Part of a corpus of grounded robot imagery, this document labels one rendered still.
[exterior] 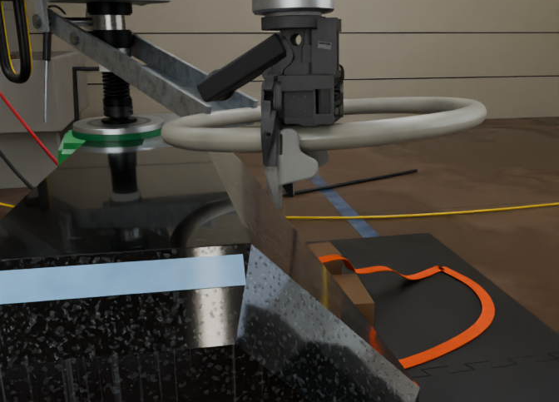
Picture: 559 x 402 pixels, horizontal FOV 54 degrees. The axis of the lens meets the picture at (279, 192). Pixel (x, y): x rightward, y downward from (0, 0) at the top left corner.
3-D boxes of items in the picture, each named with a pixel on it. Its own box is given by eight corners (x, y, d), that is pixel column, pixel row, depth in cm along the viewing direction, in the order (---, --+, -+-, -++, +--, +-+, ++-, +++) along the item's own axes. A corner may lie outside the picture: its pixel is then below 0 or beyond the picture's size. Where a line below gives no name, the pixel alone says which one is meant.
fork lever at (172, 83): (29, 27, 136) (28, 7, 134) (101, 27, 149) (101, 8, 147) (186, 135, 96) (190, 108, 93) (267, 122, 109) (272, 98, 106)
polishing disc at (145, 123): (152, 135, 122) (151, 129, 122) (58, 134, 123) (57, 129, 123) (172, 119, 143) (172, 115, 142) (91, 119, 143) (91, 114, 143)
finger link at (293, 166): (314, 212, 59) (317, 126, 59) (261, 210, 60) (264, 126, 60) (319, 210, 62) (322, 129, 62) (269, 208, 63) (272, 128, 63)
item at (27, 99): (-32, 196, 356) (-55, 60, 331) (20, 152, 478) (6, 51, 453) (68, 191, 367) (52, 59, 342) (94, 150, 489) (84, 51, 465)
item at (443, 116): (102, 143, 87) (100, 125, 86) (311, 111, 120) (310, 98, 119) (339, 166, 52) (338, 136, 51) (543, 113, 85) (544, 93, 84)
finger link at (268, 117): (273, 166, 59) (275, 83, 58) (259, 166, 59) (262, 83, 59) (284, 167, 63) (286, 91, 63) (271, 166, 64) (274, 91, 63)
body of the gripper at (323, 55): (333, 131, 58) (333, 12, 55) (256, 131, 60) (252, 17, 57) (343, 122, 65) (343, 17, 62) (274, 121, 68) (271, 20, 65)
